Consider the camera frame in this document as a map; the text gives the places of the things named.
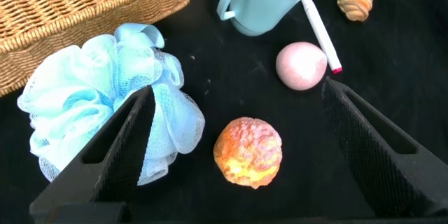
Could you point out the light blue plastic mug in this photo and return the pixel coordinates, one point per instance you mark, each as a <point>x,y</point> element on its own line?
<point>266,3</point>

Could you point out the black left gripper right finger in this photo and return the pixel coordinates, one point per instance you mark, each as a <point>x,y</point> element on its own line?
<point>371,164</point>

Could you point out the black tablecloth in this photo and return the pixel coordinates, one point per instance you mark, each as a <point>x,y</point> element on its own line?
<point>385,70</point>

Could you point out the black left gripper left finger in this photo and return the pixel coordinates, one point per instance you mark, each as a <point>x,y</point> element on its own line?
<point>119,168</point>

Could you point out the wicker basket holding soap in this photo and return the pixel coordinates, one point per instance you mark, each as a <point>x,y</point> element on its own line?
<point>70,7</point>

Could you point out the white marker with pink cap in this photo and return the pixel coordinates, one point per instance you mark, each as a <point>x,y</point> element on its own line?
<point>322,35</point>

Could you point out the smooth pink round bun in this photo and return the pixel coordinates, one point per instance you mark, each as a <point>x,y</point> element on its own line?
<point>301,66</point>

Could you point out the light blue mesh bath pouf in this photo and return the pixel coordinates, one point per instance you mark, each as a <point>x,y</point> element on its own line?
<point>87,77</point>

